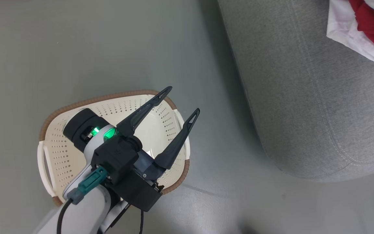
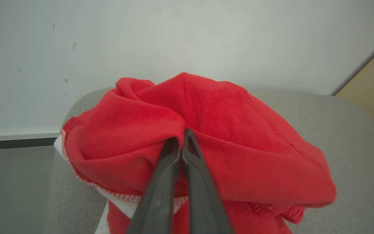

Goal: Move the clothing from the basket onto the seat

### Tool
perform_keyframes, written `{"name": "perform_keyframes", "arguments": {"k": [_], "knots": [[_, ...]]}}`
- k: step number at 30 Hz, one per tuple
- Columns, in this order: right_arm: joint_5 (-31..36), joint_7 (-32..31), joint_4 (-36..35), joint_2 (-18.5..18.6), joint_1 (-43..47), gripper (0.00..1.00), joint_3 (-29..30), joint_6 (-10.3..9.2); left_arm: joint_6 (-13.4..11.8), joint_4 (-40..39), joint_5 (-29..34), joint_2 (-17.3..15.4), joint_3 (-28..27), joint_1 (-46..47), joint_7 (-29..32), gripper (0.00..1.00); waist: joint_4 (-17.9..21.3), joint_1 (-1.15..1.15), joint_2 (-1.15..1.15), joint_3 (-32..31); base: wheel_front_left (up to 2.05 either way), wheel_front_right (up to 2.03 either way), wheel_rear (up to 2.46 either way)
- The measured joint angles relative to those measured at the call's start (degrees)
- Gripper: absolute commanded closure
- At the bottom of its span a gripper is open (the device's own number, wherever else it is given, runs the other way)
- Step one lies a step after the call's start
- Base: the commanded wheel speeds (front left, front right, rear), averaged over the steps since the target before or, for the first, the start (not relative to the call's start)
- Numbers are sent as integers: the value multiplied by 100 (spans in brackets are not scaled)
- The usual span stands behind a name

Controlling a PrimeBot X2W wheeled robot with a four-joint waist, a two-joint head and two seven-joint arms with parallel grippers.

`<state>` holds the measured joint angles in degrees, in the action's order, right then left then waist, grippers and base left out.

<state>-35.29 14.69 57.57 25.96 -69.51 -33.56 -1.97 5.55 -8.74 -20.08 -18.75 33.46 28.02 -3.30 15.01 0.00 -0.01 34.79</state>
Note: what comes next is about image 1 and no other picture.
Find cream perforated laundry basket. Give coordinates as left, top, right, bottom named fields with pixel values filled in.
left=37, top=89, right=191, bottom=207

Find red black white garment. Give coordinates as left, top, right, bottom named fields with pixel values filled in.
left=349, top=0, right=374, bottom=45

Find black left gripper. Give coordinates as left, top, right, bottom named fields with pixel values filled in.
left=91, top=86, right=201, bottom=184

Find grey fabric sofa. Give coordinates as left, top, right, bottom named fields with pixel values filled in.
left=217, top=0, right=374, bottom=182

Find teal cable connector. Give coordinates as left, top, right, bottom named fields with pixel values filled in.
left=67, top=166, right=108, bottom=205

